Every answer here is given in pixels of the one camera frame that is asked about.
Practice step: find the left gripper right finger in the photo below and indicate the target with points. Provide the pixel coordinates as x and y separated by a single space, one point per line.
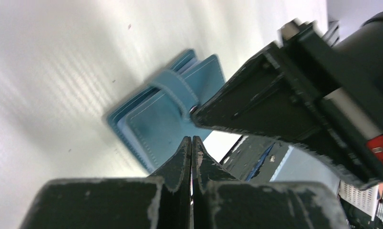
223 202

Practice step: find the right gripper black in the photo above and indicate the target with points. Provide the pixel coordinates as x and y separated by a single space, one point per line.
342 127

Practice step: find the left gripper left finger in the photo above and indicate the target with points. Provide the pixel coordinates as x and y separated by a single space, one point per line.
158 201

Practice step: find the blue leather card holder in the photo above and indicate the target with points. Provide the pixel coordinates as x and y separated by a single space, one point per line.
153 122

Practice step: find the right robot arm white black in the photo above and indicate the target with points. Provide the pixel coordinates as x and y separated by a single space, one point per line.
326 100

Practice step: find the white perforated basket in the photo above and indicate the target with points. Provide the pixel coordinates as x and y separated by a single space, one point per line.
365 200

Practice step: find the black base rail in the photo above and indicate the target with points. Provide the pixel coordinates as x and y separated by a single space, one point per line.
254 158

